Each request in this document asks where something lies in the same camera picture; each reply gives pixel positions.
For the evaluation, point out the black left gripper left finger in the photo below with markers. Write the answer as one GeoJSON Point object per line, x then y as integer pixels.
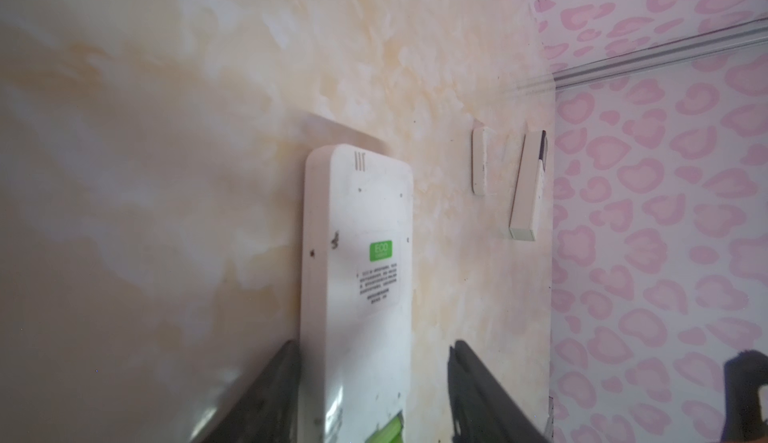
{"type": "Point", "coordinates": [266, 412]}

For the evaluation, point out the slim white remote with display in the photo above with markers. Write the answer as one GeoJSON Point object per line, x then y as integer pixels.
{"type": "Point", "coordinates": [524, 221]}

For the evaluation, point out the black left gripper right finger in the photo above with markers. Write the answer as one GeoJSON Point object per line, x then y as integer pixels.
{"type": "Point", "coordinates": [481, 409]}

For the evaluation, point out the green battery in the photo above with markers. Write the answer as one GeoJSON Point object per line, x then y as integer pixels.
{"type": "Point", "coordinates": [389, 433]}

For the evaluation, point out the white battery cover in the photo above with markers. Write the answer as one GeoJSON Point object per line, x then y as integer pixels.
{"type": "Point", "coordinates": [479, 161]}

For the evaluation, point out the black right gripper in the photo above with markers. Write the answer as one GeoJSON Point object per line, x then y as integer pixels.
{"type": "Point", "coordinates": [744, 375]}

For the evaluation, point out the white remote with eco sticker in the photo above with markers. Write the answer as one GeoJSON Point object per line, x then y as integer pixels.
{"type": "Point", "coordinates": [356, 294]}

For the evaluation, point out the aluminium corner frame post right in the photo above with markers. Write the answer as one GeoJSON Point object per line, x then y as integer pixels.
{"type": "Point", "coordinates": [742, 36]}

